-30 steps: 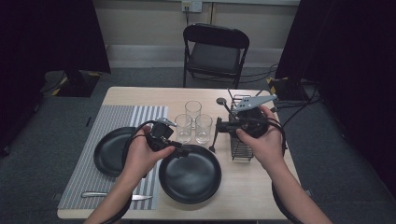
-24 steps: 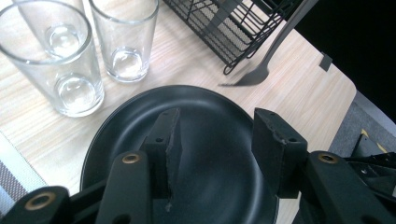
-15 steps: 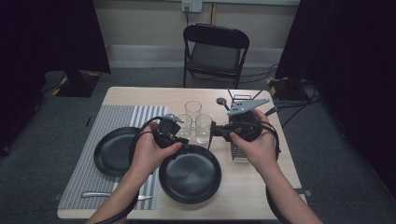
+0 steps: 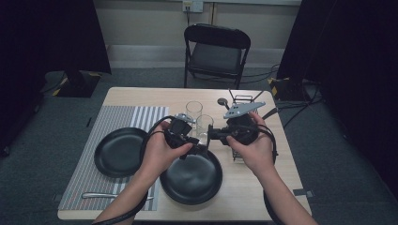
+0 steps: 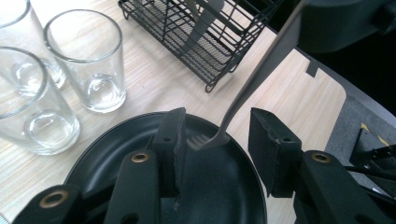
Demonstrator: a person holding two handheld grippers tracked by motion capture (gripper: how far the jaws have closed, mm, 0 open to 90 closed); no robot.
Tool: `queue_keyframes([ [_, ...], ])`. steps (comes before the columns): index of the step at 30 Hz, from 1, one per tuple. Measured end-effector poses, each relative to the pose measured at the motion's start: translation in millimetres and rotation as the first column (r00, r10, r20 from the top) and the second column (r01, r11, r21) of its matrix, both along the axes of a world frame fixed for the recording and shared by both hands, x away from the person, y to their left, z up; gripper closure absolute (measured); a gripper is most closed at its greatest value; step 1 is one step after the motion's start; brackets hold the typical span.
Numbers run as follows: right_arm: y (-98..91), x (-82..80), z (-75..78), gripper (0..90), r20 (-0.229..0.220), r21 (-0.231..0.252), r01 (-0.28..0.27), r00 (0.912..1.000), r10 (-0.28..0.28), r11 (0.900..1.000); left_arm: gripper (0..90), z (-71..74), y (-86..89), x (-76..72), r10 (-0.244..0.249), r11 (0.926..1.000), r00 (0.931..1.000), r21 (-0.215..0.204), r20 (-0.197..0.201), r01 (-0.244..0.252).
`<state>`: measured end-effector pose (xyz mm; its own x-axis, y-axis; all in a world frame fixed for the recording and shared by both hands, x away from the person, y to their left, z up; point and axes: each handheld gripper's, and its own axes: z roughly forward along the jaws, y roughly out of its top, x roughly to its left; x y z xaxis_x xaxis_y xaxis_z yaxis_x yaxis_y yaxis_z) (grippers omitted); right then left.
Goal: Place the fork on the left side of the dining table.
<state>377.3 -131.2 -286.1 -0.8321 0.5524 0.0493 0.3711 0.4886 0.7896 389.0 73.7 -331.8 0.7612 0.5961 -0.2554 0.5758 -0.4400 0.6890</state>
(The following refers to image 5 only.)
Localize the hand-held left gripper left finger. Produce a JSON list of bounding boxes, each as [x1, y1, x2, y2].
[[151, 106, 188, 201]]

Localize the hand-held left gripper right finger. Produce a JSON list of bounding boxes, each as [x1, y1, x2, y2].
[[247, 106, 303, 199]]

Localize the black wire cutlery caddy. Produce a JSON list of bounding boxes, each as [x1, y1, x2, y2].
[[117, 0, 283, 93]]

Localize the black plate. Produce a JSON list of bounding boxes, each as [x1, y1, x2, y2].
[[64, 111, 269, 224]]

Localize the black stand base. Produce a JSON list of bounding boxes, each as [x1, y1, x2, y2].
[[347, 121, 396, 191]]

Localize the clear drinking glass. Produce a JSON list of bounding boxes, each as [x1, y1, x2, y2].
[[0, 0, 67, 98], [0, 46, 81, 157], [43, 8, 127, 115]]

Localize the grey metal utensil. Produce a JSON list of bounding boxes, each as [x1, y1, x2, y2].
[[183, 0, 226, 58]]

